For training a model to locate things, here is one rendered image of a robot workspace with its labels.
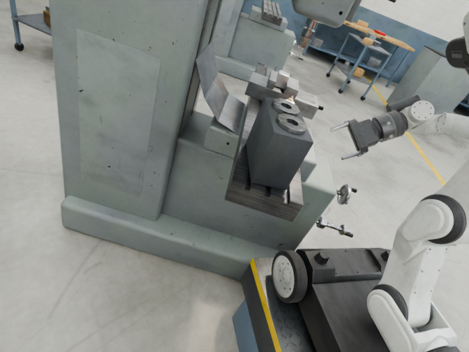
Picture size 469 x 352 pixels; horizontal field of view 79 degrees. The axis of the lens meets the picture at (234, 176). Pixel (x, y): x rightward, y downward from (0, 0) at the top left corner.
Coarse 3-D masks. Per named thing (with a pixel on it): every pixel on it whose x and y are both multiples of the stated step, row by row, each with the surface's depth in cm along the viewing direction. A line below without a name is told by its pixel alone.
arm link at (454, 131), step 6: (456, 120) 88; (462, 120) 88; (468, 120) 88; (456, 126) 88; (462, 126) 88; (468, 126) 88; (450, 132) 90; (456, 132) 89; (462, 132) 89; (468, 132) 88; (468, 138) 90
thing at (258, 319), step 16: (256, 272) 125; (256, 288) 124; (272, 288) 121; (256, 304) 123; (272, 304) 115; (288, 304) 118; (240, 320) 137; (256, 320) 122; (272, 320) 110; (288, 320) 112; (240, 336) 136; (256, 336) 121; (272, 336) 109; (288, 336) 108; (304, 336) 109
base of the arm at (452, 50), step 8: (456, 40) 91; (464, 40) 88; (448, 48) 96; (456, 48) 92; (464, 48) 89; (448, 56) 97; (456, 56) 94; (464, 56) 91; (456, 64) 95; (464, 64) 92
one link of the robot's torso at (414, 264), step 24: (408, 216) 88; (432, 216) 81; (408, 240) 87; (408, 264) 91; (432, 264) 89; (384, 288) 96; (408, 288) 91; (432, 288) 93; (408, 312) 90; (432, 312) 94
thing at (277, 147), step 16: (272, 112) 85; (288, 112) 85; (256, 128) 94; (272, 128) 78; (288, 128) 77; (304, 128) 80; (256, 144) 90; (272, 144) 78; (288, 144) 78; (304, 144) 79; (256, 160) 86; (272, 160) 82; (288, 160) 82; (256, 176) 85; (272, 176) 86; (288, 176) 86
